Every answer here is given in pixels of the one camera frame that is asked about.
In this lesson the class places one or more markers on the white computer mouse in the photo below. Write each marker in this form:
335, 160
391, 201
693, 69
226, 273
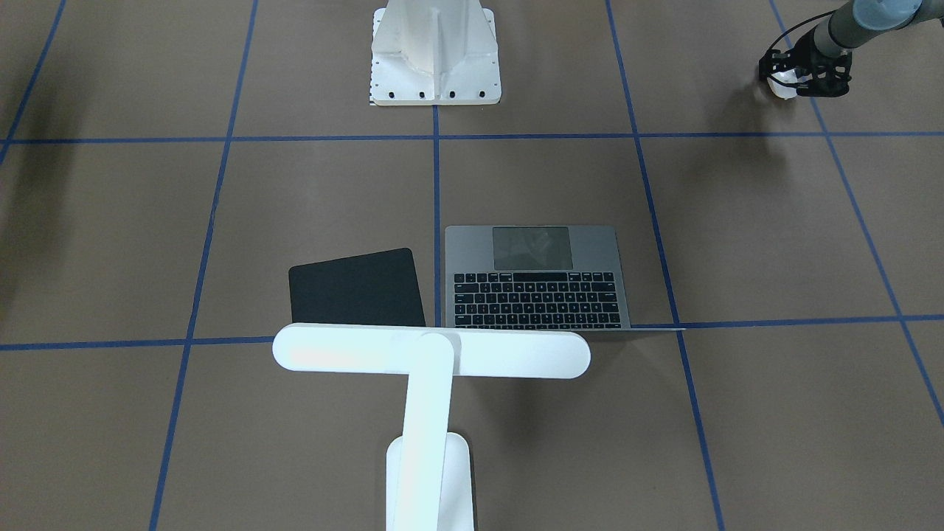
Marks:
782, 84

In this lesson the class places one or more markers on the grey laptop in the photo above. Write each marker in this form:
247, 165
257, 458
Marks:
550, 277

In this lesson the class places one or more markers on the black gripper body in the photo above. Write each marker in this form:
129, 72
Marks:
810, 57

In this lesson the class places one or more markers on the black mouse pad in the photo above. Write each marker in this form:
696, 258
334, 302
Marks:
379, 288

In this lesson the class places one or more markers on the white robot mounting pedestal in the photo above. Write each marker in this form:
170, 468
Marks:
434, 53

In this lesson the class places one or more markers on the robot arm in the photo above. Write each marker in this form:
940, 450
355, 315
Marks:
827, 48

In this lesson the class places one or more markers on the white desk lamp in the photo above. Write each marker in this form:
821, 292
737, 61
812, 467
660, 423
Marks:
429, 472

